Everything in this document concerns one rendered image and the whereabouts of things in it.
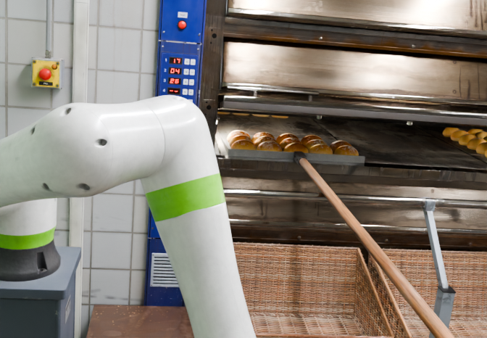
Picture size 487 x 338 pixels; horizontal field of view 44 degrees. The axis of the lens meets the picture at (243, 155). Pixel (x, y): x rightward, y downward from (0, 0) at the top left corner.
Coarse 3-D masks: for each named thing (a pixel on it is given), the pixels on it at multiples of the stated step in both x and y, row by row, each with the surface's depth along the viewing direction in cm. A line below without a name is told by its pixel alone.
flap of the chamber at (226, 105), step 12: (228, 108) 210; (240, 108) 210; (252, 108) 210; (264, 108) 211; (276, 108) 212; (288, 108) 212; (300, 108) 213; (312, 108) 213; (324, 108) 214; (396, 120) 232; (408, 120) 221; (420, 120) 219; (432, 120) 220; (444, 120) 220; (456, 120) 221; (468, 120) 221; (480, 120) 222
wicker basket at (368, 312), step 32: (288, 256) 238; (320, 256) 239; (352, 256) 241; (256, 288) 236; (288, 288) 238; (320, 288) 239; (352, 288) 241; (256, 320) 232; (288, 320) 234; (320, 320) 236; (352, 320) 238; (384, 320) 208
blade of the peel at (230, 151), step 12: (228, 144) 249; (240, 156) 234; (252, 156) 235; (264, 156) 235; (276, 156) 236; (288, 156) 237; (312, 156) 238; (324, 156) 239; (336, 156) 239; (348, 156) 240; (360, 156) 241
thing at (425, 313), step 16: (304, 160) 224; (320, 176) 207; (336, 208) 180; (352, 224) 166; (368, 240) 155; (384, 256) 146; (384, 272) 142; (400, 272) 138; (400, 288) 132; (416, 304) 125; (432, 320) 118; (448, 336) 113
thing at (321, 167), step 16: (224, 160) 229; (240, 160) 230; (256, 160) 231; (272, 160) 232; (288, 160) 235; (384, 176) 239; (400, 176) 240; (416, 176) 240; (432, 176) 241; (448, 176) 242; (464, 176) 243; (480, 176) 244
